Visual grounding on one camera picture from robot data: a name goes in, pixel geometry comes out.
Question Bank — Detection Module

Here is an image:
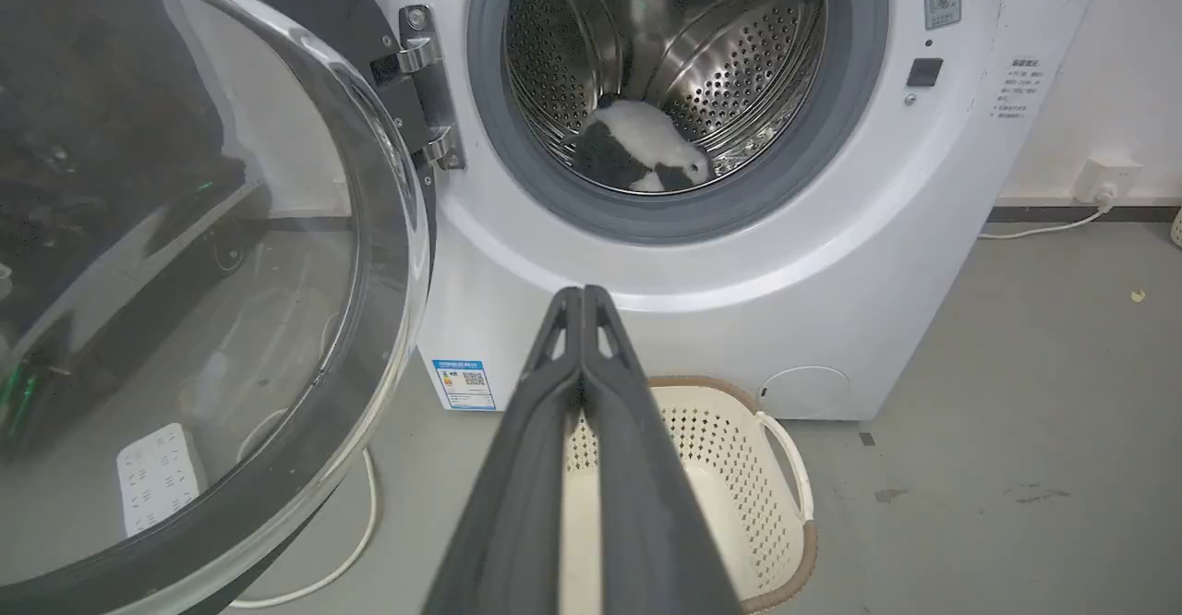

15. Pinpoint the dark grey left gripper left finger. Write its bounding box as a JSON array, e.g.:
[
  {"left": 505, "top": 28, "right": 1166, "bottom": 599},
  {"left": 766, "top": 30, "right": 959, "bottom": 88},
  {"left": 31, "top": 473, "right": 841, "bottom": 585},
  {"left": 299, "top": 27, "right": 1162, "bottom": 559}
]
[{"left": 422, "top": 286, "right": 585, "bottom": 615}]

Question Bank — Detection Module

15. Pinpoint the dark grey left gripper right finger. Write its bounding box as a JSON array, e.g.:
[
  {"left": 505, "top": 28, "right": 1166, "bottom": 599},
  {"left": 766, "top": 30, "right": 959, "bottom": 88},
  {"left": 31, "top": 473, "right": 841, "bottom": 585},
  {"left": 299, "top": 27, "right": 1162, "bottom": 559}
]
[{"left": 582, "top": 284, "right": 743, "bottom": 615}]

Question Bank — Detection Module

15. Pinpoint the white front-load washing machine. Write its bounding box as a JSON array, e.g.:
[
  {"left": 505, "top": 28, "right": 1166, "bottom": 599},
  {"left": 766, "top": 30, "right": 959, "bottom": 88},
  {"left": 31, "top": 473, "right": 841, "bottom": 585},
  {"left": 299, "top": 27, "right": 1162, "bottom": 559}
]
[{"left": 346, "top": 0, "right": 1116, "bottom": 423}]

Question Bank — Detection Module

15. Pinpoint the glass washing machine door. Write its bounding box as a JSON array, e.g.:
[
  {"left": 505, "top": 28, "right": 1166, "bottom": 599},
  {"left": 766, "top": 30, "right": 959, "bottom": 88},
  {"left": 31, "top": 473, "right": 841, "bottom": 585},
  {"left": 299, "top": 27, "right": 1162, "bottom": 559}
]
[{"left": 0, "top": 0, "right": 439, "bottom": 615}]

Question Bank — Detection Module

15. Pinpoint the chrome door hinge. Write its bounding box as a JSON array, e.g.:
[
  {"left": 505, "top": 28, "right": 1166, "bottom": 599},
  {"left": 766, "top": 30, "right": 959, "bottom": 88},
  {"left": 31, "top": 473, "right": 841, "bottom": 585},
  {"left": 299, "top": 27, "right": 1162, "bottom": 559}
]
[{"left": 396, "top": 4, "right": 467, "bottom": 172}]

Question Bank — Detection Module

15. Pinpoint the cream perforated laundry basket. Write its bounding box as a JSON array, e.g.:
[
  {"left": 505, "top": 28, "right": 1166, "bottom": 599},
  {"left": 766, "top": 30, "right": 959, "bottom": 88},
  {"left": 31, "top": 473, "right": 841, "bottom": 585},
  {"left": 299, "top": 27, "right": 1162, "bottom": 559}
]
[{"left": 560, "top": 375, "right": 820, "bottom": 615}]

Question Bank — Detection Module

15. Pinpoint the black and white plush toy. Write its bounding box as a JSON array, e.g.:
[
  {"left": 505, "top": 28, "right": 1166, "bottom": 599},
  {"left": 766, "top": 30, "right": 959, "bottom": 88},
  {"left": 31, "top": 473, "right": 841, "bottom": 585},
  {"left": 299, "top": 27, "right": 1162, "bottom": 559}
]
[{"left": 573, "top": 93, "right": 713, "bottom": 195}]

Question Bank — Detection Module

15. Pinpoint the white power strip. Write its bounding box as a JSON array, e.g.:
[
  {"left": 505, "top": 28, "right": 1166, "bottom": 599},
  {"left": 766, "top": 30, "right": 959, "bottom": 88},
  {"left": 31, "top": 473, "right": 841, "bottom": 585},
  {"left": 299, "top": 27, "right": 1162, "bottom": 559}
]
[{"left": 116, "top": 422, "right": 206, "bottom": 538}]

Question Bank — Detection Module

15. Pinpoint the white power strip cable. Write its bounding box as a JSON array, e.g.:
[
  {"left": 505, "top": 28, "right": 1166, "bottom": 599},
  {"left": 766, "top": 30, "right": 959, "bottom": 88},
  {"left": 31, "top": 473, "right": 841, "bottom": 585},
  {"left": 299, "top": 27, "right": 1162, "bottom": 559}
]
[{"left": 229, "top": 410, "right": 380, "bottom": 609}]

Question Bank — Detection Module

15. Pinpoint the white wall plug with cable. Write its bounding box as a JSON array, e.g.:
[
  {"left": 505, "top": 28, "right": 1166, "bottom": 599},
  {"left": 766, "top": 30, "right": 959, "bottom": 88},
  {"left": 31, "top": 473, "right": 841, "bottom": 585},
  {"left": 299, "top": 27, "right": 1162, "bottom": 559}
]
[{"left": 978, "top": 199, "right": 1114, "bottom": 241}]

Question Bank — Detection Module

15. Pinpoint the white wall socket plug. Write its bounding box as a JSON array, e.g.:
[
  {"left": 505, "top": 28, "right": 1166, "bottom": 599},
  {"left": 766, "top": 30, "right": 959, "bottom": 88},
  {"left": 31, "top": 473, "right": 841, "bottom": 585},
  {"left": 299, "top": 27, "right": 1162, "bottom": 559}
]
[{"left": 1073, "top": 158, "right": 1144, "bottom": 207}]

